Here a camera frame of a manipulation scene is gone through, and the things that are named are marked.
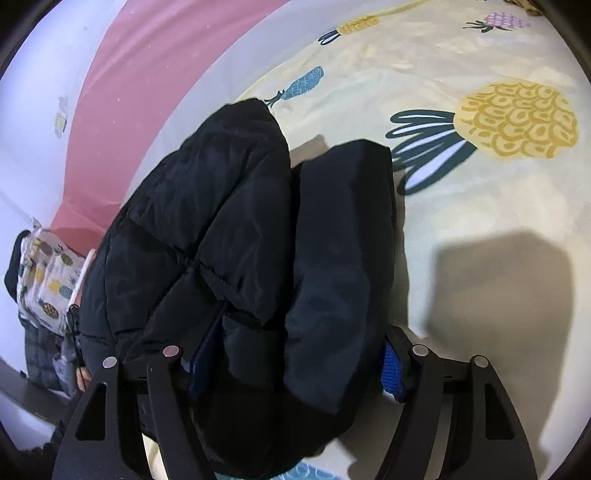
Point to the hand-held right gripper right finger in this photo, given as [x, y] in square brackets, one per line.
[392, 369]

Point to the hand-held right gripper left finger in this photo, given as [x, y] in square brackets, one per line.
[203, 364]

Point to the black hooded puffer jacket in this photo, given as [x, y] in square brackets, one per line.
[240, 240]

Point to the grey quilted cloth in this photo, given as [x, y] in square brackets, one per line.
[41, 355]

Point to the yellow pineapple print bed sheet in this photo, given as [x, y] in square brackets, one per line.
[461, 207]

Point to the white pineapple print pillow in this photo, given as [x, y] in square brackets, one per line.
[46, 277]

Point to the small yellow wall sticker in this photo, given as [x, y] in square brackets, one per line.
[60, 121]

